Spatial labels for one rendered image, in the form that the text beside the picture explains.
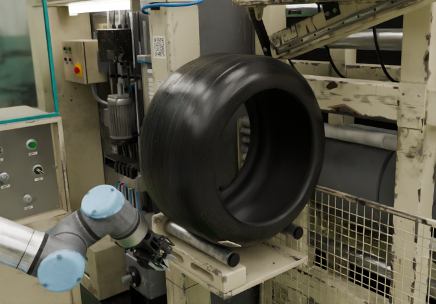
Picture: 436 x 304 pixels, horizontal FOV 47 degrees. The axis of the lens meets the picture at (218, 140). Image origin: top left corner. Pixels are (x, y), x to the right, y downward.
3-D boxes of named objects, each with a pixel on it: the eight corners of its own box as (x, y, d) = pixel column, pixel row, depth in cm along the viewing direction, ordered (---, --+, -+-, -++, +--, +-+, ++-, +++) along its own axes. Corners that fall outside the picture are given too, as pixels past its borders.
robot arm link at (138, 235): (102, 236, 126) (121, 203, 131) (112, 245, 130) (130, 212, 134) (129, 243, 122) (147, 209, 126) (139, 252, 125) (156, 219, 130)
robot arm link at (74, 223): (31, 250, 113) (78, 218, 113) (38, 231, 124) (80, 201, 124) (58, 280, 115) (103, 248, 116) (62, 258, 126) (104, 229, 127)
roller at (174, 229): (176, 220, 178) (173, 233, 178) (166, 218, 175) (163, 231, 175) (242, 253, 152) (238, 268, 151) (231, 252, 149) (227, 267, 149)
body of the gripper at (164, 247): (163, 271, 133) (141, 249, 125) (139, 263, 138) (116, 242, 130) (176, 245, 137) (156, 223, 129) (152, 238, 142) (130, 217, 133)
